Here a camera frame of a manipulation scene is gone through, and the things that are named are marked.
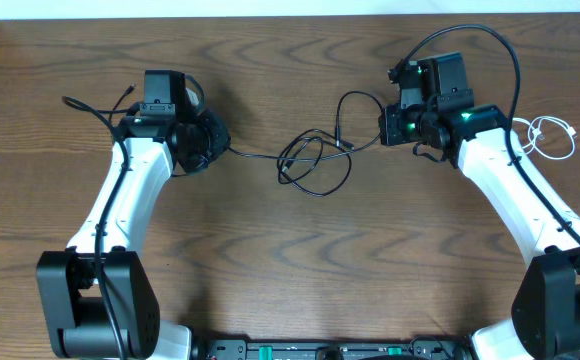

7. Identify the black left camera cable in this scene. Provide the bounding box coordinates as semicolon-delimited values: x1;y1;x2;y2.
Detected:
61;94;144;360

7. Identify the black right camera cable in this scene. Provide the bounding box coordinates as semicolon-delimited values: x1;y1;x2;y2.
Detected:
387;23;580;281

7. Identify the white USB cable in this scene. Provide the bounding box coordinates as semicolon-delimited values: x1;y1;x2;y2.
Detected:
512;115;579;161

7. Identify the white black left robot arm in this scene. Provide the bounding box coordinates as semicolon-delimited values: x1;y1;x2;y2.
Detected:
36;106;230;359

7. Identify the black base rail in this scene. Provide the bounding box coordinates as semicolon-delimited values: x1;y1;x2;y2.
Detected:
189;336;475;360

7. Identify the black camera cable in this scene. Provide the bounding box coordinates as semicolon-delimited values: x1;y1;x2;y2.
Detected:
61;94;144;360
387;23;580;281

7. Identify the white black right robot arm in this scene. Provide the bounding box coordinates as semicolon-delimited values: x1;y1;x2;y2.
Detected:
379;66;580;359

